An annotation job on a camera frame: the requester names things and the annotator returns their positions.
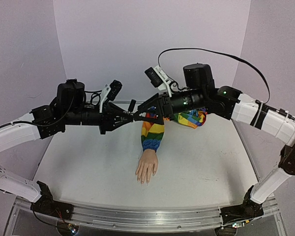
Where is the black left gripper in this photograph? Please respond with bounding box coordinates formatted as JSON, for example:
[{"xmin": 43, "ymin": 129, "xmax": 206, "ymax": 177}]
[{"xmin": 65, "ymin": 103, "xmax": 135, "ymax": 135}]

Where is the nail polish bottle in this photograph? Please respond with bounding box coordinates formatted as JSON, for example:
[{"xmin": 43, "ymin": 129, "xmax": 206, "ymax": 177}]
[{"xmin": 126, "ymin": 111, "xmax": 134, "ymax": 122}]

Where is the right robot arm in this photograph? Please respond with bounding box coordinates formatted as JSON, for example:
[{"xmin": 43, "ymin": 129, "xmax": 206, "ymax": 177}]
[{"xmin": 134, "ymin": 63, "xmax": 295, "ymax": 204}]

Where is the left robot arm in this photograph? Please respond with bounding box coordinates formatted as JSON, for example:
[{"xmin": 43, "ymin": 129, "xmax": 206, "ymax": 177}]
[{"xmin": 0, "ymin": 79, "xmax": 133, "ymax": 215}]

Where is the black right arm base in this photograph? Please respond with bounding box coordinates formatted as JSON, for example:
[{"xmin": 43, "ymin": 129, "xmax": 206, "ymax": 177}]
[{"xmin": 220, "ymin": 185, "xmax": 264, "ymax": 226}]

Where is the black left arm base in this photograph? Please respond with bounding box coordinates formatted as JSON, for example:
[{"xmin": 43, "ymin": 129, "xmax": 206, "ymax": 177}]
[{"xmin": 31, "ymin": 181, "xmax": 74, "ymax": 220}]

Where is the mannequin hand with clear nails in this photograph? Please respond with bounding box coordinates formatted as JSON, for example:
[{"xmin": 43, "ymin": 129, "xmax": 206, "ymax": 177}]
[{"xmin": 135, "ymin": 149, "xmax": 158, "ymax": 185}]

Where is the rainbow striped jacket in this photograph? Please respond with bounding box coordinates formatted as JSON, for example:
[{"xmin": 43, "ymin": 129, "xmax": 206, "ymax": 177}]
[{"xmin": 141, "ymin": 108, "xmax": 207, "ymax": 152}]

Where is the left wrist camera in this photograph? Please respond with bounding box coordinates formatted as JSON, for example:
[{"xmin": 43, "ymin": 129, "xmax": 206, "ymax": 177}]
[{"xmin": 99, "ymin": 80, "xmax": 122, "ymax": 113}]

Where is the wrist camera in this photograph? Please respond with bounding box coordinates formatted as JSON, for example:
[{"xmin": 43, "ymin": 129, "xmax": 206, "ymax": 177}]
[
  {"xmin": 99, "ymin": 80, "xmax": 122, "ymax": 113},
  {"xmin": 145, "ymin": 66, "xmax": 175, "ymax": 97}
]

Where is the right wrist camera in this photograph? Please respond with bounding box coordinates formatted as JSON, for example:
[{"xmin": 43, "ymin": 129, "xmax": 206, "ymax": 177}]
[{"xmin": 145, "ymin": 66, "xmax": 175, "ymax": 97}]

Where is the black right camera cable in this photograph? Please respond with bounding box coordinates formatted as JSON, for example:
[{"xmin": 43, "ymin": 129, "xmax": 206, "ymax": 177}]
[{"xmin": 157, "ymin": 48, "xmax": 270, "ymax": 104}]

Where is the aluminium front rail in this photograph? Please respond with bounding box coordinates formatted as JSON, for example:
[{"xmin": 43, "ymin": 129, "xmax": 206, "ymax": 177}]
[{"xmin": 15, "ymin": 196, "xmax": 279, "ymax": 233}]

